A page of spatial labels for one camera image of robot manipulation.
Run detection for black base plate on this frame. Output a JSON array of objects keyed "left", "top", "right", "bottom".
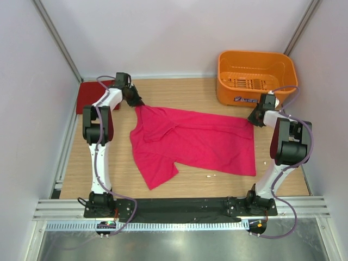
[{"left": 78, "top": 196, "right": 278, "bottom": 224}]

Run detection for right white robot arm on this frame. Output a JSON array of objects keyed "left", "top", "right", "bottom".
[{"left": 245, "top": 91, "right": 313, "bottom": 215}]

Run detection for pink t shirt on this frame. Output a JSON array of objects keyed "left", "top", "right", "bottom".
[{"left": 130, "top": 105, "right": 256, "bottom": 190}]

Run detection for aluminium frame rail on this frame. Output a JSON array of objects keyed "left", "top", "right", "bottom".
[{"left": 32, "top": 196, "right": 331, "bottom": 221}]

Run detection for orange plastic basket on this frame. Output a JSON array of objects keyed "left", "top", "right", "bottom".
[{"left": 216, "top": 51, "right": 298, "bottom": 107}]

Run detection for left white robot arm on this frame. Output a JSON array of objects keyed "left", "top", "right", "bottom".
[{"left": 81, "top": 72, "right": 144, "bottom": 218}]

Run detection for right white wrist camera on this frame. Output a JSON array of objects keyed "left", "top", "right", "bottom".
[{"left": 266, "top": 91, "right": 280, "bottom": 108}]

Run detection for white slotted cable duct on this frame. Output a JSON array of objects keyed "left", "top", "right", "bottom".
[{"left": 46, "top": 220, "right": 249, "bottom": 232}]

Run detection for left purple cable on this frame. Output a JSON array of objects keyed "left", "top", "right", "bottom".
[{"left": 94, "top": 75, "right": 139, "bottom": 237}]

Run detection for folded dark red t shirt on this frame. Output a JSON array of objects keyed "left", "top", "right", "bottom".
[{"left": 76, "top": 81, "right": 122, "bottom": 115}]

